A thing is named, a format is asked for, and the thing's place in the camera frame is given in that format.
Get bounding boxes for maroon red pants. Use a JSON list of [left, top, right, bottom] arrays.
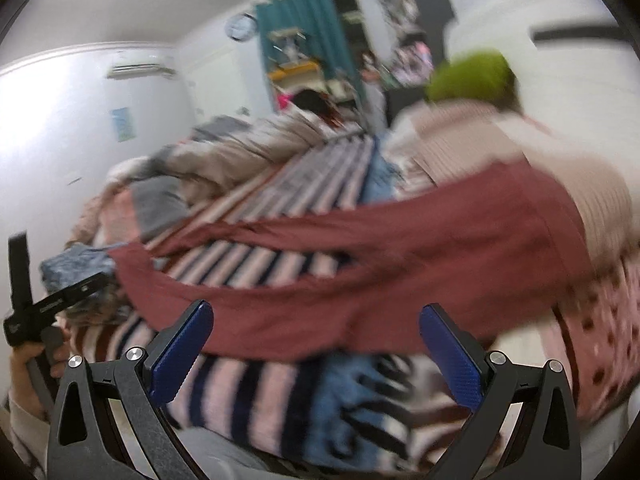
[[111, 160, 593, 362]]

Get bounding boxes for person's left hand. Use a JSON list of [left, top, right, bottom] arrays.
[[10, 332, 70, 420]]

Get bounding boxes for pile of folded clothes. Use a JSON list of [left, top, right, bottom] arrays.
[[39, 243, 131, 326]]

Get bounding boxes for striped fleece bed blanket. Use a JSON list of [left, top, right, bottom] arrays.
[[68, 136, 469, 474]]

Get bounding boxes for pink polka dot sheet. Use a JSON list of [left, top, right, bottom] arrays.
[[538, 252, 639, 424]]

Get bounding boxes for beige grey rolled duvet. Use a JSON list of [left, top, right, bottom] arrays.
[[65, 106, 338, 247]]

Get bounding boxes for white door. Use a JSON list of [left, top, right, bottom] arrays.
[[186, 44, 272, 122]]

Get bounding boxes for black white plush toy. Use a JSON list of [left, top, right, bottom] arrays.
[[290, 89, 343, 127]]

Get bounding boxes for green plush toy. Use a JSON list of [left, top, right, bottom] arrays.
[[425, 50, 518, 110]]

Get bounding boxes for yellow white shelf cabinet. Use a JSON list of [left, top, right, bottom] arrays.
[[267, 27, 326, 110]]

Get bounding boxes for white bed headboard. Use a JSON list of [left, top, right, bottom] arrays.
[[445, 0, 639, 197]]

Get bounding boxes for dark tall bookshelf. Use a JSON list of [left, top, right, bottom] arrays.
[[381, 0, 454, 122]]

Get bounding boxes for teal curtain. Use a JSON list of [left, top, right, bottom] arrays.
[[254, 0, 363, 98]]

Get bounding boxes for small blue wall poster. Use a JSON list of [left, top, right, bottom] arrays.
[[110, 107, 136, 142]]

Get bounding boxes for white wall air conditioner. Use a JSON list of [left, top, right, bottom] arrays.
[[106, 63, 177, 79]]

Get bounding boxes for round wall clock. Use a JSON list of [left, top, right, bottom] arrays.
[[224, 13, 258, 42]]

